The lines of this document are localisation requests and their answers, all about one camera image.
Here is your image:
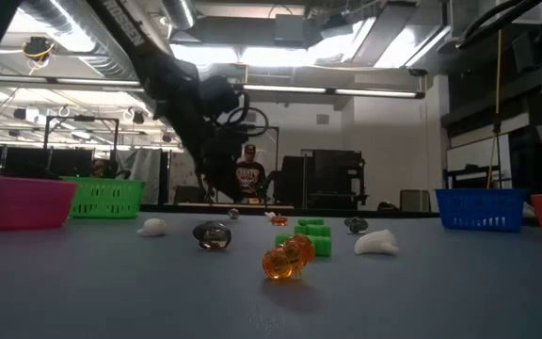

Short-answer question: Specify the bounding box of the black gantry frame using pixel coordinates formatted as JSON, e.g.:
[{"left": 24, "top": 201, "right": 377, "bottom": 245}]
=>
[{"left": 249, "top": 123, "right": 280, "bottom": 203}]

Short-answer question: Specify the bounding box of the grey box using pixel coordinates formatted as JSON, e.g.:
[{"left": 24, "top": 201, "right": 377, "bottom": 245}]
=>
[{"left": 399, "top": 188, "right": 431, "bottom": 213}]

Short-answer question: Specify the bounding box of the blue plastic basket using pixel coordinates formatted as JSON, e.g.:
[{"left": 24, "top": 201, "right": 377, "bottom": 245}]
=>
[{"left": 434, "top": 187, "right": 528, "bottom": 234}]

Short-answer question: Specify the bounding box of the yellow hanging cable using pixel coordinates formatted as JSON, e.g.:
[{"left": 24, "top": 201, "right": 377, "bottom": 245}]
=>
[{"left": 486, "top": 28, "right": 503, "bottom": 189}]

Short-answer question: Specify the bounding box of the grey hanging cloth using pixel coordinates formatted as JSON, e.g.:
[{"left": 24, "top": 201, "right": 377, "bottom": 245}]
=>
[{"left": 113, "top": 148, "right": 163, "bottom": 204}]

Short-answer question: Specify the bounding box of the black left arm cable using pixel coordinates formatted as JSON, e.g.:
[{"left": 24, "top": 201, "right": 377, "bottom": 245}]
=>
[{"left": 226, "top": 89, "right": 271, "bottom": 138}]

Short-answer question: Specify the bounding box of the black aluminium table frame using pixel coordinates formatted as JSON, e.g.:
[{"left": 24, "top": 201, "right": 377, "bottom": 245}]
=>
[{"left": 138, "top": 205, "right": 441, "bottom": 218}]

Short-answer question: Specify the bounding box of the silver ventilation duct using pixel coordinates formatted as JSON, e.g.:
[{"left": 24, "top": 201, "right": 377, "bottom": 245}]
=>
[{"left": 160, "top": 0, "right": 198, "bottom": 30}]

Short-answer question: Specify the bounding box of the black equipment cart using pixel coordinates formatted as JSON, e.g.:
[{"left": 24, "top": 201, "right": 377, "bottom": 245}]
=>
[{"left": 274, "top": 148, "right": 369, "bottom": 211}]

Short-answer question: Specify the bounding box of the black monitor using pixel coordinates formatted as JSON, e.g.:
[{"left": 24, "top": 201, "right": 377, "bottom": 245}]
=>
[
  {"left": 3, "top": 147, "right": 49, "bottom": 179},
  {"left": 48, "top": 148, "right": 95, "bottom": 179}
]

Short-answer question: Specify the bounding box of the pink plastic bowl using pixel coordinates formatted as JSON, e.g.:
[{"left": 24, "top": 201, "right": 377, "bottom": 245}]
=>
[{"left": 0, "top": 174, "right": 78, "bottom": 233}]

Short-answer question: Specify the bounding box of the green plastic basket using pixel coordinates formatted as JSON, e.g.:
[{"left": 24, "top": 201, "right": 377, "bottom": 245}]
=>
[{"left": 59, "top": 176, "right": 146, "bottom": 220}]

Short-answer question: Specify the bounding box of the long ceiling light strip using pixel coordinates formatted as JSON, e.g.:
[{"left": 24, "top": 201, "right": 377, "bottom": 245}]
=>
[{"left": 240, "top": 80, "right": 418, "bottom": 99}]

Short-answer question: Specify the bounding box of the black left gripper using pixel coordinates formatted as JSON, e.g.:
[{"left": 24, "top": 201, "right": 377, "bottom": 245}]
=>
[{"left": 151, "top": 51, "right": 253, "bottom": 202}]

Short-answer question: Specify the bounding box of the black and yellow cable reel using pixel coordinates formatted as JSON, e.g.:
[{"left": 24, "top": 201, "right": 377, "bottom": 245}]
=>
[{"left": 21, "top": 36, "right": 54, "bottom": 62}]

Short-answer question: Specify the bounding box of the green block toy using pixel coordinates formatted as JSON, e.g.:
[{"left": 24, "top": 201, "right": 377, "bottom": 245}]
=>
[{"left": 274, "top": 234, "right": 333, "bottom": 258}]

